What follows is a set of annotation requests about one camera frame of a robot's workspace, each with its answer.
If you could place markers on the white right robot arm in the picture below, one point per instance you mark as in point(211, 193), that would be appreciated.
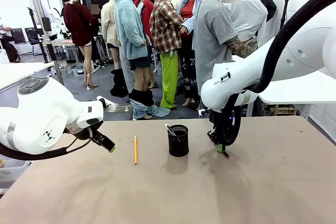
point(288, 58)

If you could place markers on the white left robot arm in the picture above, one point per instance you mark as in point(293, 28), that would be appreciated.
point(39, 108)

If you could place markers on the mannequin in blue shirt red top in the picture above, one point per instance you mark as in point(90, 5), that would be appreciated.
point(189, 58)

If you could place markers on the person in grey t-shirt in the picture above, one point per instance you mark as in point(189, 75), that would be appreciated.
point(212, 37)

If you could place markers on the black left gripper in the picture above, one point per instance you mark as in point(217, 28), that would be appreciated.
point(84, 131)

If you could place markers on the black office chair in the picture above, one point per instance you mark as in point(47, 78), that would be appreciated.
point(34, 40)

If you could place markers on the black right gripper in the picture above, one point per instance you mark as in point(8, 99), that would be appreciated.
point(218, 120)

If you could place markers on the tattooed person forearm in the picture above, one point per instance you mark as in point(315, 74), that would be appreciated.
point(240, 47)

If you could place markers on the yellow pencil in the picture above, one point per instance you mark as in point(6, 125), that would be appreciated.
point(135, 150)

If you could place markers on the black tripod stand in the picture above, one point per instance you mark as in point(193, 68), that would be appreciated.
point(286, 9)

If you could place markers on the mannequin in light blue fleece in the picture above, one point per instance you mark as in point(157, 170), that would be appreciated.
point(130, 32)

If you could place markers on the grey storage box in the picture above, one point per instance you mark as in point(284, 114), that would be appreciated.
point(78, 70)

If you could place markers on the mannequin in maroon sweater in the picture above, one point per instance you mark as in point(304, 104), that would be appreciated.
point(78, 24)

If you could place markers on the mannequin in red jacket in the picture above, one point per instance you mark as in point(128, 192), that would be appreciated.
point(147, 11)

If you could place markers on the mannequin in plaid shirt green trousers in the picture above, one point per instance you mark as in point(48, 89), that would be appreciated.
point(165, 30)

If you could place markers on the black silver pen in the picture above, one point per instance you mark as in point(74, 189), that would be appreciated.
point(170, 130)

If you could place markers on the white table with rounded edge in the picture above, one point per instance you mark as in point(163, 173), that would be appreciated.
point(302, 93)

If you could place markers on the mannequin in cream jacket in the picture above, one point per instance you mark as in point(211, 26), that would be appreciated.
point(109, 24)

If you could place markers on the black mesh pen holder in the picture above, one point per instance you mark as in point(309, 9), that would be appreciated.
point(178, 142)

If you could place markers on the white power strip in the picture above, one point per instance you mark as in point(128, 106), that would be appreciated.
point(107, 103)

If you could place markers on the white side table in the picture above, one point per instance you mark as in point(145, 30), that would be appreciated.
point(18, 73)

